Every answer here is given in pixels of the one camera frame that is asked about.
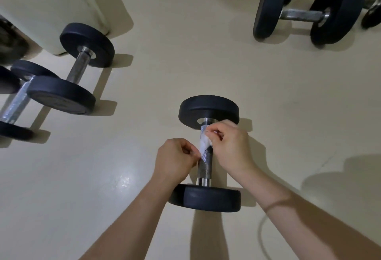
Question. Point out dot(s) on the person's left hand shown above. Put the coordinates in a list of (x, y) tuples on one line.
[(171, 163)]

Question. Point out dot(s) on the person's right hand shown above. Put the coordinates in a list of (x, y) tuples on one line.
[(233, 149)]

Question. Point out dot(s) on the person's left thumb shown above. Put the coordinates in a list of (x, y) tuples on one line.
[(194, 159)]

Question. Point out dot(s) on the person's right thumb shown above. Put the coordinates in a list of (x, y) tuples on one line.
[(215, 135)]

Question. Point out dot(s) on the white wipe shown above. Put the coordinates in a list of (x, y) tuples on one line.
[(205, 146)]

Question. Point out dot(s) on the person's left forearm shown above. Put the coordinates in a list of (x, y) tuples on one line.
[(134, 221)]

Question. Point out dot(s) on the person's right forearm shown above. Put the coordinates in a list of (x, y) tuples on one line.
[(303, 224)]

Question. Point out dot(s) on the large black dumbbell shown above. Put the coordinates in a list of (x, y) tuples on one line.
[(336, 18)]

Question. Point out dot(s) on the white square pillar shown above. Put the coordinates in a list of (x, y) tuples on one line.
[(50, 4)]

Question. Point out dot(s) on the dark gym equipment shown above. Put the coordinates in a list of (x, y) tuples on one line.
[(12, 45)]

